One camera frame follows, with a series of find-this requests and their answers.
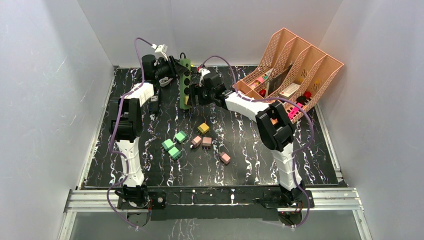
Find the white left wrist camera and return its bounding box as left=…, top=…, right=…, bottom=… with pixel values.
left=151, top=44, right=169, bottom=61

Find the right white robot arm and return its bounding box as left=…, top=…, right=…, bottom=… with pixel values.
left=188, top=68, right=303, bottom=207

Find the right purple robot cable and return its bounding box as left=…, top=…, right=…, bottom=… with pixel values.
left=198, top=55, right=316, bottom=229

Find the green power strip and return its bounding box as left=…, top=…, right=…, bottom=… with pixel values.
left=179, top=58, right=191, bottom=110

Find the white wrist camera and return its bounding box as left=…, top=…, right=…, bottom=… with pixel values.
left=197, top=67, right=211, bottom=80
left=151, top=44, right=169, bottom=61

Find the pink plug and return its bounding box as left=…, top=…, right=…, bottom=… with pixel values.
left=218, top=152, right=231, bottom=165
left=190, top=136, right=203, bottom=149

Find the pink plug adapter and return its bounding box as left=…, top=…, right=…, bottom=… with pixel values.
left=201, top=136, right=213, bottom=150

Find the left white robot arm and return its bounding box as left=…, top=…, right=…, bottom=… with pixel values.
left=108, top=54, right=186, bottom=208

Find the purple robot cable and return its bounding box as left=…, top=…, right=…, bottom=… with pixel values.
left=105, top=37, right=160, bottom=229
left=198, top=55, right=316, bottom=229

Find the orange plastic desk organizer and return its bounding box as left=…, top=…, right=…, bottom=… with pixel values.
left=235, top=28, right=344, bottom=112

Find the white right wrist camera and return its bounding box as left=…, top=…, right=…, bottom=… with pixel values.
left=197, top=67, right=211, bottom=80

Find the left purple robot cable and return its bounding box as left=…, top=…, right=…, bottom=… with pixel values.
left=105, top=37, right=160, bottom=229

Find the yellow plug adapter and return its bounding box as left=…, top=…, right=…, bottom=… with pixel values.
left=197, top=122, right=210, bottom=135

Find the green plug adapter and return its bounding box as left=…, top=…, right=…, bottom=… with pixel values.
left=161, top=138, right=175, bottom=151
left=174, top=130, right=188, bottom=144

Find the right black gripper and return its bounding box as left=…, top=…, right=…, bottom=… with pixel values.
left=187, top=82, right=216, bottom=107

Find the black power strip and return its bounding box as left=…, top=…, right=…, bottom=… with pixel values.
left=148, top=88, right=162, bottom=115

